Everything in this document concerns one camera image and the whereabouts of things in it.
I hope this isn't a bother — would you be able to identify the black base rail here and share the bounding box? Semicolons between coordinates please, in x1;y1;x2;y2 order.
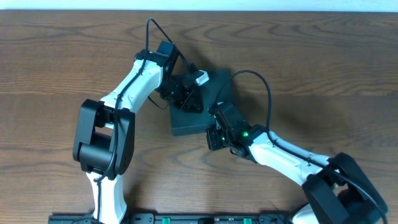
47;212;293;224

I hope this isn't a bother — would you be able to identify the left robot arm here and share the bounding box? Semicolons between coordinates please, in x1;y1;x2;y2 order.
73;41;210;223

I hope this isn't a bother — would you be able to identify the black cardboard box with lid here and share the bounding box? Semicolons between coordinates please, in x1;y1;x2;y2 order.
169;69;230;136

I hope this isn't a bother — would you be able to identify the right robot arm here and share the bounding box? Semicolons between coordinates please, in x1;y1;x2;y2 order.
206;101;388;223

